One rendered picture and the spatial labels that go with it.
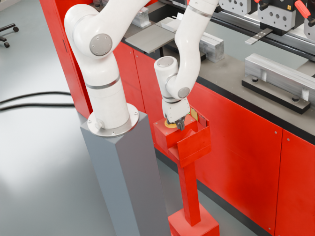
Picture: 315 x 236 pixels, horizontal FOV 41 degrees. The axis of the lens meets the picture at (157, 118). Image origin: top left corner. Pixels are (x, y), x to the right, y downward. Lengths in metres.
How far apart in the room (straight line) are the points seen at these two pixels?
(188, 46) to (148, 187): 0.61
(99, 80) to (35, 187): 1.59
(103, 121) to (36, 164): 1.58
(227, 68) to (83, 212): 1.24
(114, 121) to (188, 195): 0.73
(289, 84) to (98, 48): 0.81
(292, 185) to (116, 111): 0.83
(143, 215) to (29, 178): 1.30
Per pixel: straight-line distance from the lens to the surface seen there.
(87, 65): 1.36
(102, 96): 1.39
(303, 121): 1.65
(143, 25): 2.35
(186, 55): 1.42
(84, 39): 1.23
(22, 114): 3.49
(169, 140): 1.77
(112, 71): 1.35
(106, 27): 1.23
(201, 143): 1.75
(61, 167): 2.89
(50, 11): 2.78
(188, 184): 1.99
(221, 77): 1.88
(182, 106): 1.60
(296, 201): 1.91
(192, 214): 2.17
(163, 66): 1.47
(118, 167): 1.53
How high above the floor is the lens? 1.95
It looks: 40 degrees down
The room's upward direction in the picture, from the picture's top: 10 degrees counter-clockwise
